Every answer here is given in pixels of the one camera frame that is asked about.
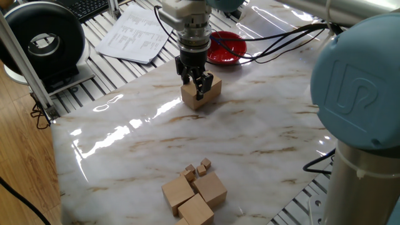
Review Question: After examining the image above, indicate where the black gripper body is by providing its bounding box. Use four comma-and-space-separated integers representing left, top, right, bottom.
178, 46, 209, 71

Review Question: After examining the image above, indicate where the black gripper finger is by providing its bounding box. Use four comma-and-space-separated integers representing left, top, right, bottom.
193, 69, 215, 101
174, 55, 193, 85

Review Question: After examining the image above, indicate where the white printed paper stack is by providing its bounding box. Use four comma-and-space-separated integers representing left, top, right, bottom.
95, 3, 174, 65

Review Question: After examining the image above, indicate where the red glossy bowl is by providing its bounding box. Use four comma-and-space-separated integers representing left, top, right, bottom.
206, 31, 248, 66

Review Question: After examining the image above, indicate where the white marble pattern board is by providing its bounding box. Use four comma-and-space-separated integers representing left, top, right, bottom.
51, 0, 344, 225

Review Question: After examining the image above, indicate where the short metal upright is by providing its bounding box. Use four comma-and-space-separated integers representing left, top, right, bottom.
107, 0, 122, 20

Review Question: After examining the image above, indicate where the black computer keyboard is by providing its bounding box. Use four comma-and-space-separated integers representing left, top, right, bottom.
54, 0, 110, 23

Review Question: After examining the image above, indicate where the white wrist mount housing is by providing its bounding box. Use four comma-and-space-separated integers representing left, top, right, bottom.
157, 0, 213, 32

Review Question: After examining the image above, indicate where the black gripper cable bundle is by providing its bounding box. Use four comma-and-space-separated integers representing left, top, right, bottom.
152, 4, 344, 66

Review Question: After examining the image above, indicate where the black ring device white base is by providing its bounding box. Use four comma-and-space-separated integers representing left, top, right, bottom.
0, 1, 96, 96

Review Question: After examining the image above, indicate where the black cable with connector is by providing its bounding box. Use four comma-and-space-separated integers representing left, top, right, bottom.
302, 148, 337, 175

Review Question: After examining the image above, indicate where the tangled black wire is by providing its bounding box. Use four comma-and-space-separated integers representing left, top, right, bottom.
30, 93, 51, 131

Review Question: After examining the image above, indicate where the aluminium frame post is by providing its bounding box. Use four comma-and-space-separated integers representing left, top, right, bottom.
0, 12, 61, 122

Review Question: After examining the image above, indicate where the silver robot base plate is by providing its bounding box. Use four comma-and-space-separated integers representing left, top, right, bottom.
307, 196, 326, 225

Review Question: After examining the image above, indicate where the thick black floor cable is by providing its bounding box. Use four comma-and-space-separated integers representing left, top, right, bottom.
0, 176, 53, 225

